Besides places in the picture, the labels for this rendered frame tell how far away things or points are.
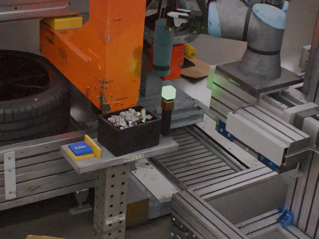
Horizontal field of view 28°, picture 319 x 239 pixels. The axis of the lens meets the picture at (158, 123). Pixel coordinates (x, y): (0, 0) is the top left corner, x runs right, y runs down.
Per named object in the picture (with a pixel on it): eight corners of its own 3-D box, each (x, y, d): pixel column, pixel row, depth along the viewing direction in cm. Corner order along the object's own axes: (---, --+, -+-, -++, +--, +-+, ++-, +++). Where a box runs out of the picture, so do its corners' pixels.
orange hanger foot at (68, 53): (71, 48, 311) (72, -23, 295) (121, 91, 272) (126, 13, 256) (38, 52, 303) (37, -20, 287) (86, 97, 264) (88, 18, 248)
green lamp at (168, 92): (170, 94, 251) (171, 85, 249) (175, 98, 248) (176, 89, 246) (161, 96, 249) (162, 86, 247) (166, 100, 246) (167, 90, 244)
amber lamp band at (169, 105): (168, 105, 253) (169, 96, 251) (173, 109, 250) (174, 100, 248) (160, 107, 251) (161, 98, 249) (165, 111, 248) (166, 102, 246)
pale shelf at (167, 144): (156, 131, 265) (157, 124, 263) (178, 151, 252) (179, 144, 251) (60, 152, 244) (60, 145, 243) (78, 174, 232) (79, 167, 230)
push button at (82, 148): (85, 145, 243) (85, 141, 241) (93, 154, 237) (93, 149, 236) (68, 149, 239) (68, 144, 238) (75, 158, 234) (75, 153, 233)
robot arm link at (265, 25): (280, 54, 216) (287, 15, 210) (240, 47, 219) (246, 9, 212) (282, 42, 227) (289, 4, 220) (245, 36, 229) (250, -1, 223)
